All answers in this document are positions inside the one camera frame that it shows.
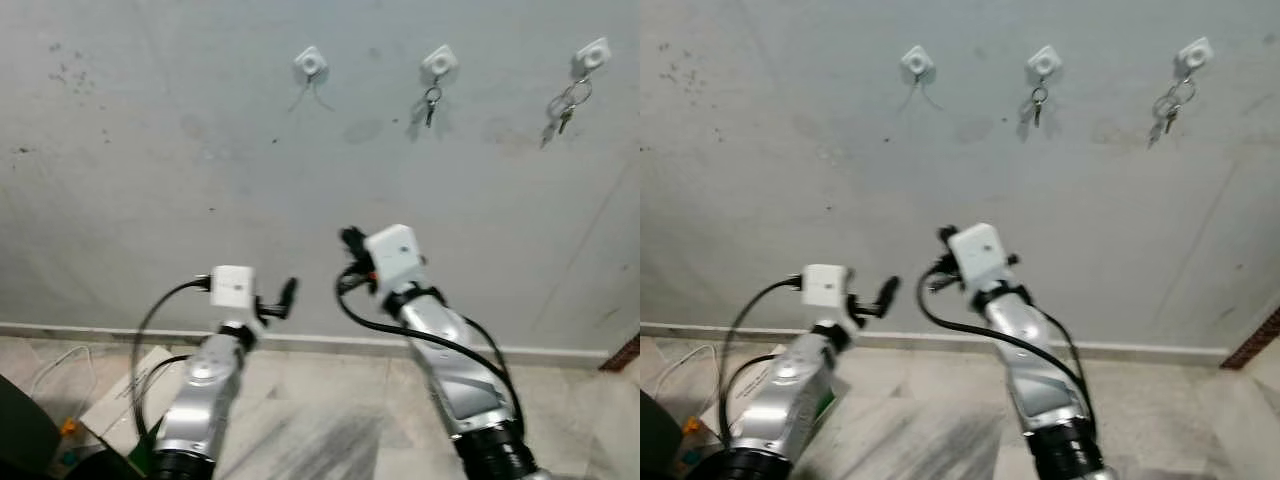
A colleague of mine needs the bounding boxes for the key bunch with large ring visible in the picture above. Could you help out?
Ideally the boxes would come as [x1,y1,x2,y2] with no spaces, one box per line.
[544,72,595,141]
[1149,72,1198,143]

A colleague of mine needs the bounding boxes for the white square wall hook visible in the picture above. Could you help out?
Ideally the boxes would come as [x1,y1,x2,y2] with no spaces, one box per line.
[900,45,937,81]
[576,38,613,73]
[294,46,329,83]
[1177,36,1215,71]
[1026,44,1064,81]
[421,44,460,81]

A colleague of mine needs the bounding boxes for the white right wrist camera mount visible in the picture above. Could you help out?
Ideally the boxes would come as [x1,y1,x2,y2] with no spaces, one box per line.
[947,222,1013,292]
[363,224,429,298]

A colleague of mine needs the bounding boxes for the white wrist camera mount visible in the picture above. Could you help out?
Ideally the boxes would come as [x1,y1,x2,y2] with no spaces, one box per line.
[363,224,429,298]
[801,263,852,311]
[947,222,1013,292]
[210,265,261,313]

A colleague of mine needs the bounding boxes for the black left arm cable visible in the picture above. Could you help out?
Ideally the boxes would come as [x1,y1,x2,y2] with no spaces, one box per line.
[129,276,213,447]
[715,276,804,447]

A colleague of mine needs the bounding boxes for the dark green bulky object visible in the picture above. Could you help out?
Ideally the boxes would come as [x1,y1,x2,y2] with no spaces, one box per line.
[0,374,63,480]
[640,388,683,480]

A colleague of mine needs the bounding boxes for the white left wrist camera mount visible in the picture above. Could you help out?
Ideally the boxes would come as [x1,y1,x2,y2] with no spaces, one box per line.
[210,265,261,313]
[801,263,852,311]

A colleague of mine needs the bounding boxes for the white cardboard box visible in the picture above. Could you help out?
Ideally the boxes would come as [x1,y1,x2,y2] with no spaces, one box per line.
[78,344,178,463]
[698,344,773,443]

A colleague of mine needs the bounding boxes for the thin white floor cable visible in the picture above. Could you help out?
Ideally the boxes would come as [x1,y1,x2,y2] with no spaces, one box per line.
[28,344,97,403]
[654,343,723,403]

